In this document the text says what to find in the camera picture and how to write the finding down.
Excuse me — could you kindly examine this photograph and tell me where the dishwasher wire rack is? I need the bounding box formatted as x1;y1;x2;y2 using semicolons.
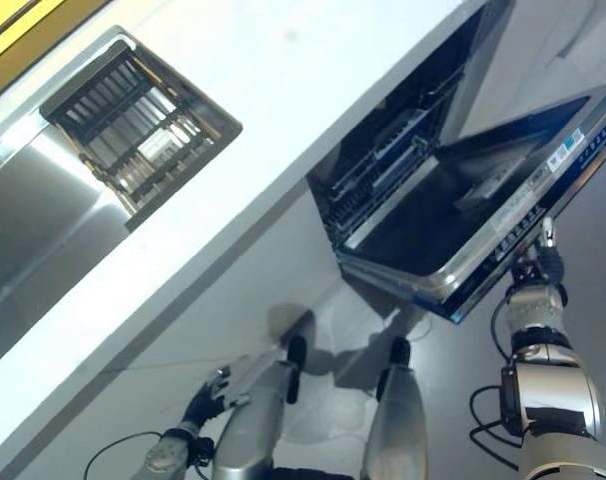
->
326;88;457;237

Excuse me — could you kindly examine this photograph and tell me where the white label sticker on door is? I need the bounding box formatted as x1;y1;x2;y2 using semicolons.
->
546;127;585;175

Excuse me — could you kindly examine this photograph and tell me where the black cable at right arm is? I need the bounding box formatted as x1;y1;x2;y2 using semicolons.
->
469;298;525;454

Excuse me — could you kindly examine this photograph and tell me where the white kitchen counter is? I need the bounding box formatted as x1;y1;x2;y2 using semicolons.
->
0;0;489;426

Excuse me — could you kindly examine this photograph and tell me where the dishwasher door steel inner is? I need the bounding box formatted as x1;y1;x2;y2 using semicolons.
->
336;83;606;325

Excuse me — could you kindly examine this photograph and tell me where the yellow wall panel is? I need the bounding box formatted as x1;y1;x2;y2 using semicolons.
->
0;0;68;97

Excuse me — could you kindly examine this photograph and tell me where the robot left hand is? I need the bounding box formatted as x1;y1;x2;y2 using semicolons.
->
181;366;250;427

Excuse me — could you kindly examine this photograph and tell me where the robot right leg silver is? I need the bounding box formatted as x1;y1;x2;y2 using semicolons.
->
364;335;430;480

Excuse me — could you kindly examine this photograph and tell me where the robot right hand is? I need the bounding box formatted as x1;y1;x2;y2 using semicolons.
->
511;217;568;290

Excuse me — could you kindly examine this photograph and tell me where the black dish drying rack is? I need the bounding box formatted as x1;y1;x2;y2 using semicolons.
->
39;39;220;214

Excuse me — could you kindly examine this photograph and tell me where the stainless steel sink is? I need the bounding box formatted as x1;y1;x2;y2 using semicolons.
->
0;24;245;322

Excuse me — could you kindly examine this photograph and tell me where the built-in dishwasher cavity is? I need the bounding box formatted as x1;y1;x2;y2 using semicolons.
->
305;0;515;251

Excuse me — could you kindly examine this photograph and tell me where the black cable at left wrist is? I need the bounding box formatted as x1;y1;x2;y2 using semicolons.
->
84;431;215;480

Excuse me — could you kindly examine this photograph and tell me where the robot black waist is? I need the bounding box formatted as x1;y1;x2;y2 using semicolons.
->
270;451;370;480

